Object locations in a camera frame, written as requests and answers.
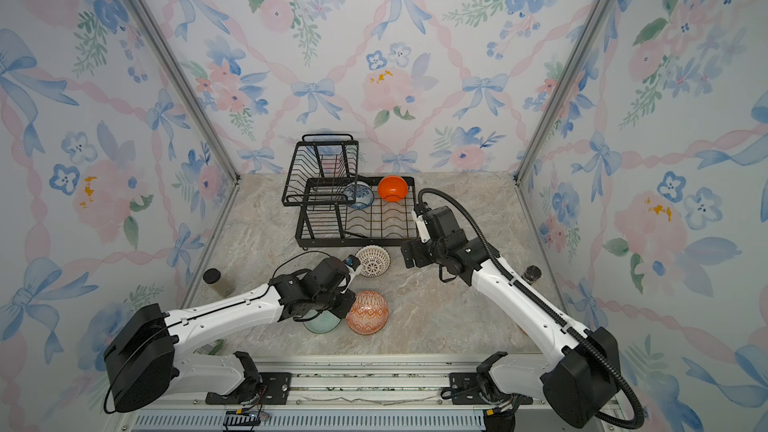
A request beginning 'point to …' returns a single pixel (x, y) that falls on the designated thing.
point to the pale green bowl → (325, 322)
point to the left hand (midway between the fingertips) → (355, 297)
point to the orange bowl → (393, 188)
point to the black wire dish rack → (340, 208)
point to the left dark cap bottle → (223, 286)
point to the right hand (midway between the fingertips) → (417, 242)
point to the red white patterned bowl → (368, 314)
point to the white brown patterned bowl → (375, 261)
